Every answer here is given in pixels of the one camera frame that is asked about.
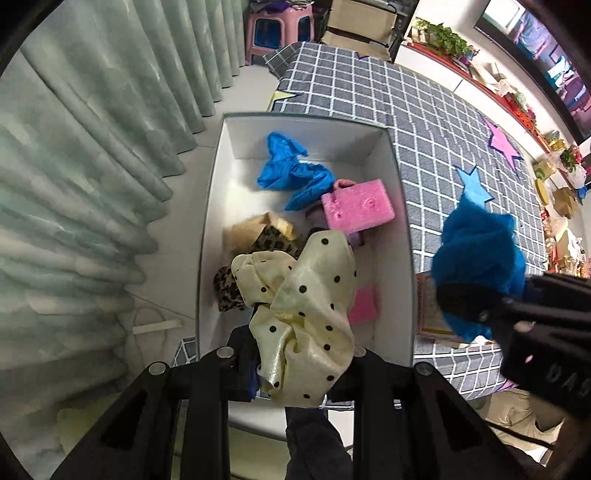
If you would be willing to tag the white power strip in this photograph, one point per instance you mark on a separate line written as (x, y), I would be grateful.
(157, 326)

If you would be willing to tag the wall television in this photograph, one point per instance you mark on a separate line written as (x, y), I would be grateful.
(545, 50)

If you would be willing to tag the blue plastic shoe cover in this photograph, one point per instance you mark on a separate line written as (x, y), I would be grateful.
(295, 175)

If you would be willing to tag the pink glitter sponge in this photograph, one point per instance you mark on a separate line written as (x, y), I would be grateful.
(362, 304)

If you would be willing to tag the red cardboard box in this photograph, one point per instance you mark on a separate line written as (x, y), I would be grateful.
(431, 318)

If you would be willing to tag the green curtain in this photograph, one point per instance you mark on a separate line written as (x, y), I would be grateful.
(92, 161)

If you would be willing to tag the white grey storage box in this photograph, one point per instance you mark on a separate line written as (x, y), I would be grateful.
(240, 147)

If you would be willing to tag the person's jeans leg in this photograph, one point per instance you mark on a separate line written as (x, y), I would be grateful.
(314, 443)

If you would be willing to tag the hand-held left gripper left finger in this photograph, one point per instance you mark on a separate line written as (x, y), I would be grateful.
(251, 383)

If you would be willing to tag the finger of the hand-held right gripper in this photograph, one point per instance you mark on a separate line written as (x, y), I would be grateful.
(471, 304)
(554, 295)

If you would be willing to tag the leopard print scrunchie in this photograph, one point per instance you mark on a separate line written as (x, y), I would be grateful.
(272, 242)

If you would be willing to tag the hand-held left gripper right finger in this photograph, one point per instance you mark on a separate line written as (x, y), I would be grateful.
(369, 383)

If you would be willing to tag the pink rectangular sponge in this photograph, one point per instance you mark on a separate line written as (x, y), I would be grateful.
(358, 205)

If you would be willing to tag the beige chair black frame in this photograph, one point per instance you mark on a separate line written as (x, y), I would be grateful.
(364, 23)

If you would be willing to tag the green potted plant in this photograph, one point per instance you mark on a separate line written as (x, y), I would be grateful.
(443, 37)

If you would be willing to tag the white cabinet red top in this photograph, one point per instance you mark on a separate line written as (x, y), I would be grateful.
(461, 78)

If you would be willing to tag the jar with gold lid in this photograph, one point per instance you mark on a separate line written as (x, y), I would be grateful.
(544, 191)

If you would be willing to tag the pink plastic stool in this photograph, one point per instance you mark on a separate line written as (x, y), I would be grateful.
(277, 27)

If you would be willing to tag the beige fabric cushion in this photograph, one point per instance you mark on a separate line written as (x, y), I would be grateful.
(521, 415)

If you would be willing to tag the blue fuzzy cloth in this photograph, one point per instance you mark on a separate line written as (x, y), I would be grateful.
(480, 249)

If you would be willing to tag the beige fabric scrunchie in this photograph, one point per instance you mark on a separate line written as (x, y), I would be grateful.
(244, 230)

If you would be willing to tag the cream polka dot scrunchie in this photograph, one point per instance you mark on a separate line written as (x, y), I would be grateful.
(304, 314)

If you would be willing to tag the grey checkered star tablecloth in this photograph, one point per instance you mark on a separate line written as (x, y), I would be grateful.
(425, 138)

